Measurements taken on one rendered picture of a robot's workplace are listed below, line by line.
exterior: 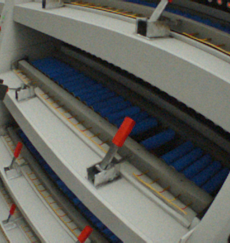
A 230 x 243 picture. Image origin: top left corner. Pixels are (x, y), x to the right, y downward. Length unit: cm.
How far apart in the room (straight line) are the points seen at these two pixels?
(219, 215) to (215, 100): 11
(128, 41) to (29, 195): 41
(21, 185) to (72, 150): 24
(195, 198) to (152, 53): 17
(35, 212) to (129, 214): 28
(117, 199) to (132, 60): 16
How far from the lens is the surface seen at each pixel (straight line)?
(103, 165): 37
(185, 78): 28
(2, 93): 53
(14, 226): 79
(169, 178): 36
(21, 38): 73
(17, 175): 66
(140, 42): 31
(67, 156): 42
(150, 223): 34
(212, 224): 27
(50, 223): 56
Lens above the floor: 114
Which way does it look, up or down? 20 degrees down
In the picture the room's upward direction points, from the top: 19 degrees clockwise
